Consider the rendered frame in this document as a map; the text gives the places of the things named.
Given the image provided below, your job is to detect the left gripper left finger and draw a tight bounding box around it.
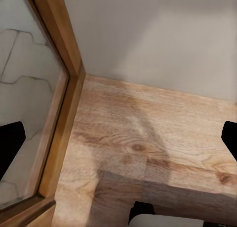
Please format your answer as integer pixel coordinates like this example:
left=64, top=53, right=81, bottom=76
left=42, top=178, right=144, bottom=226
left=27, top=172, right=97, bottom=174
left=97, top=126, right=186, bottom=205
left=0, top=121, right=26, bottom=181

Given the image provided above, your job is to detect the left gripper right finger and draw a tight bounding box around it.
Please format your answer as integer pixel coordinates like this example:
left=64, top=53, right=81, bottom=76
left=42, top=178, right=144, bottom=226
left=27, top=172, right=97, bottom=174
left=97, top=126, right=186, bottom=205
left=221, top=121, right=237, bottom=161

